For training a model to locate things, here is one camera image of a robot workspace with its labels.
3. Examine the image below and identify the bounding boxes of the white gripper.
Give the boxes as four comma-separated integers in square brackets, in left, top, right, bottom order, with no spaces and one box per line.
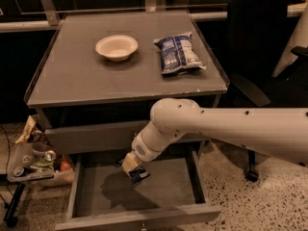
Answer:
[121,135,164,172]

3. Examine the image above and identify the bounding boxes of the dark blue rxbar wrapper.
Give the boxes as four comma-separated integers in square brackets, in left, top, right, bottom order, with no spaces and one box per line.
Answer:
[127,166,150,185]

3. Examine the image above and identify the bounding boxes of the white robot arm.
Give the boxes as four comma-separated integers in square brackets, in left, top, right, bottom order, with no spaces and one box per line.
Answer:
[120,98,308,172]

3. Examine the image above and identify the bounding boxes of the grey top drawer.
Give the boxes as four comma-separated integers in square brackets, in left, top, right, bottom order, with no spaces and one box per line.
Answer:
[44,114,217,156]

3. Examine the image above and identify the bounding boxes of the open grey middle drawer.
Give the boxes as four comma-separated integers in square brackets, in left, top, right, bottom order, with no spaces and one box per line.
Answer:
[55,143,221,231]

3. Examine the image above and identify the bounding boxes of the grey wooden drawer cabinet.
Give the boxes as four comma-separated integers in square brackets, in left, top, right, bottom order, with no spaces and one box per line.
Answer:
[24,11,231,231]

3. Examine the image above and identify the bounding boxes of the red apple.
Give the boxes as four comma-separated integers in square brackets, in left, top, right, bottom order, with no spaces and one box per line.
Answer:
[60,161,71,171]

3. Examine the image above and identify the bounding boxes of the silver can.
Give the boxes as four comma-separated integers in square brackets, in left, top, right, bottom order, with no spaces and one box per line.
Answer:
[44,150,57,162]

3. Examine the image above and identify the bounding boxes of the clear plastic bin of items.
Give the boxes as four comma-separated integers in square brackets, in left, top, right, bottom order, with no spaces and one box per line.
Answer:
[8,143,74,190]

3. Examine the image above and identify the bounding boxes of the yellow snack bag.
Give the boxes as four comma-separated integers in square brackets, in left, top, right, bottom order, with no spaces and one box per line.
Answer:
[15,115,37,143]

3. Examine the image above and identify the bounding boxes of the white paper bowl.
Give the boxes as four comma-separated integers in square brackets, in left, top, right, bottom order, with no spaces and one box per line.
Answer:
[95,35,139,62]

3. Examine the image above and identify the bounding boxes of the blue white chip bag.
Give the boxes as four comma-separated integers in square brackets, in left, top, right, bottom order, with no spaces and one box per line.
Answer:
[153,32,206,76]

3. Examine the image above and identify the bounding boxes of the black folding stand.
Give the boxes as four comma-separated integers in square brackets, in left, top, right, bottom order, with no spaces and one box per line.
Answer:
[3,183,25,228]

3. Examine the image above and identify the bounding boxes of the black office chair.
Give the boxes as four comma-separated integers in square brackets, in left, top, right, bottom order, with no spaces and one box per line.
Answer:
[218,0,307,182]

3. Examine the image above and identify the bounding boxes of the metal railing bar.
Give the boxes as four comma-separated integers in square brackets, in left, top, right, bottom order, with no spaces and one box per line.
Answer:
[0,2,308,33]

